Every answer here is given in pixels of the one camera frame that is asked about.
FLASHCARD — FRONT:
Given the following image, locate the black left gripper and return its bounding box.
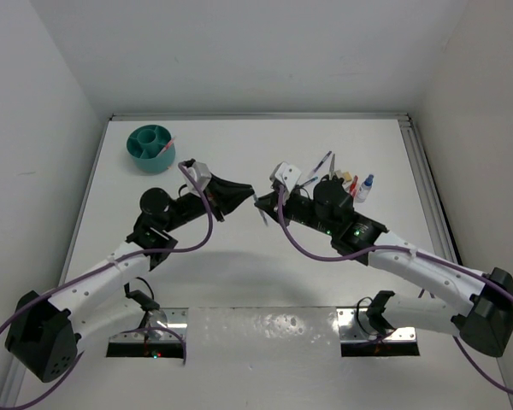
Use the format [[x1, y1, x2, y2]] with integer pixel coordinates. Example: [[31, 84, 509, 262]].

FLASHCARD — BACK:
[[162, 172, 253, 232]]

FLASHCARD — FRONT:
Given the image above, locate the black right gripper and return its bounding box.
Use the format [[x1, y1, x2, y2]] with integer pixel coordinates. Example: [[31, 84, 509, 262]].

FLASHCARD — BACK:
[[254, 185, 336, 237]]

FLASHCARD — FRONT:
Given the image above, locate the blue and white pen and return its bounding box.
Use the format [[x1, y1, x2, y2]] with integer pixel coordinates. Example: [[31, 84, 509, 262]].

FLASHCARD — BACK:
[[253, 194, 268, 226]]

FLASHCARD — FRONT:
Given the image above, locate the red and white pen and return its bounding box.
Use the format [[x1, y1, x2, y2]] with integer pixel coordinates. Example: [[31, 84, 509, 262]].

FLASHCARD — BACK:
[[159, 136, 176, 155]]

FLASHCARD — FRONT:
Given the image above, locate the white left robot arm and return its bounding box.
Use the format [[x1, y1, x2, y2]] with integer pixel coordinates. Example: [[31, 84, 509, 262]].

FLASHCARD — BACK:
[[5, 162, 254, 383]]

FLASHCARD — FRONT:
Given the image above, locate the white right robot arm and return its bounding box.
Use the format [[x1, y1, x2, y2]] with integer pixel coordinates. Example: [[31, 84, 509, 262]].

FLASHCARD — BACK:
[[255, 177, 513, 358]]

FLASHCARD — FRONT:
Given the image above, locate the blue syringe pen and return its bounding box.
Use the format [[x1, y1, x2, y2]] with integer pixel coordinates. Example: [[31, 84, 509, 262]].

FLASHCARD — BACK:
[[297, 176, 319, 189]]

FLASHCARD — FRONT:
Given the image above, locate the purple pen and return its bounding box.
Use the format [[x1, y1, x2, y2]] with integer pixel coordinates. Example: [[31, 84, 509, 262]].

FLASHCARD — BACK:
[[308, 150, 333, 179]]

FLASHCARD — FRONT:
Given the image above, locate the red gel pen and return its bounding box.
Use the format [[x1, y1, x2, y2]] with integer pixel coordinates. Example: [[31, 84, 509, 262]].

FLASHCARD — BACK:
[[348, 175, 359, 196]]

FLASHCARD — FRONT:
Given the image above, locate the blue cap glue bottle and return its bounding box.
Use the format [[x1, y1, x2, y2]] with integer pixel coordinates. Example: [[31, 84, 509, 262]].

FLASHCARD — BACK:
[[355, 174, 374, 202]]

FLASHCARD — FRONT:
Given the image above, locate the teal round organizer container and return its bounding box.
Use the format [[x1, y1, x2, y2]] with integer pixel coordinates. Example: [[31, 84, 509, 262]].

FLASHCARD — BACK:
[[126, 125, 176, 174]]

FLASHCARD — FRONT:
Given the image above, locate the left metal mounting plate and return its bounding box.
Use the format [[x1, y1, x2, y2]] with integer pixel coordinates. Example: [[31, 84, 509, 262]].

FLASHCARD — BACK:
[[109, 307, 188, 344]]

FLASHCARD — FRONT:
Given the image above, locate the metal mounting plate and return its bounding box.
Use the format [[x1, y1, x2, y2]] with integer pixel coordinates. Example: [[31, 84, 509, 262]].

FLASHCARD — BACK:
[[336, 307, 417, 345], [109, 307, 188, 344]]

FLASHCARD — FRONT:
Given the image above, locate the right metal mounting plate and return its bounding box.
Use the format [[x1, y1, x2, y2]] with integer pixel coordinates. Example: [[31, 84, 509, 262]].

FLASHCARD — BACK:
[[336, 307, 417, 345]]

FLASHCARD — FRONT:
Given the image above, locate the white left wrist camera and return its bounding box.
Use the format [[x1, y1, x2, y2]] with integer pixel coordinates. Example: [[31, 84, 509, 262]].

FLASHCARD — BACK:
[[186, 161, 212, 191]]

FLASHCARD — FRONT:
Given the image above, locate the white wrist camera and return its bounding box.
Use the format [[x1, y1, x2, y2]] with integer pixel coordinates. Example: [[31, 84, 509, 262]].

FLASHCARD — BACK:
[[269, 161, 302, 192], [186, 161, 212, 191]]

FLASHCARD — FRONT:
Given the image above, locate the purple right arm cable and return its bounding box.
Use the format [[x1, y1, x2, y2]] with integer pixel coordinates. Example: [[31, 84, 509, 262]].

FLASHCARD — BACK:
[[275, 181, 513, 407]]

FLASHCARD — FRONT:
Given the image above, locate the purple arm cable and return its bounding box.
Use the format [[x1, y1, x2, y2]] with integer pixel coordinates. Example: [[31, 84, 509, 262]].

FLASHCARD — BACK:
[[275, 181, 513, 407], [0, 158, 217, 409]]

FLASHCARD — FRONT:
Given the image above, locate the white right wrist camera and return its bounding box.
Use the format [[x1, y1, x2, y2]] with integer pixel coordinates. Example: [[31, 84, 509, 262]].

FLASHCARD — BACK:
[[269, 161, 302, 192]]

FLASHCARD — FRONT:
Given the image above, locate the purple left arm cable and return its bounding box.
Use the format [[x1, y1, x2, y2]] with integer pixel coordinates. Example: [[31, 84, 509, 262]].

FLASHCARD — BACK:
[[0, 158, 217, 409]]

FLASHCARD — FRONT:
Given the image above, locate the black cable at base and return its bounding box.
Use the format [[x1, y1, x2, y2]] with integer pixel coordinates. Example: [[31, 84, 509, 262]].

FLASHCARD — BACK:
[[354, 294, 381, 338]]

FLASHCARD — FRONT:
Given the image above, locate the aluminium frame rail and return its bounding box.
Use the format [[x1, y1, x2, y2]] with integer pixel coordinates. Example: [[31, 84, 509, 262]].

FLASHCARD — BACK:
[[398, 114, 462, 263]]

